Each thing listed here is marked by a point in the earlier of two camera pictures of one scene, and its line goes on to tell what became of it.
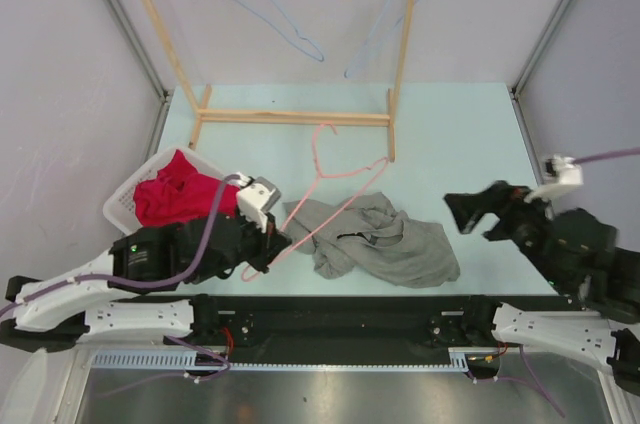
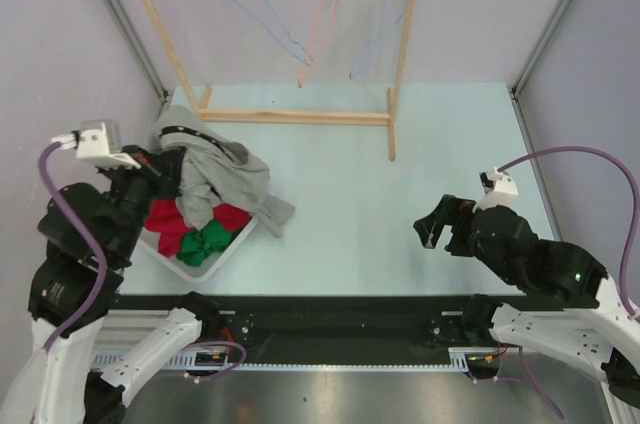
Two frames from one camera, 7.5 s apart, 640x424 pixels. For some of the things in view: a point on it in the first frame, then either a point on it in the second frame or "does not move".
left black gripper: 269,244 → 164,166
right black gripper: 499,198 → 451,211
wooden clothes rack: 201,114 does not move
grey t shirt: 364,236 → 217,171
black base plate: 316,323 does not move
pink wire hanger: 329,217 → 325,17
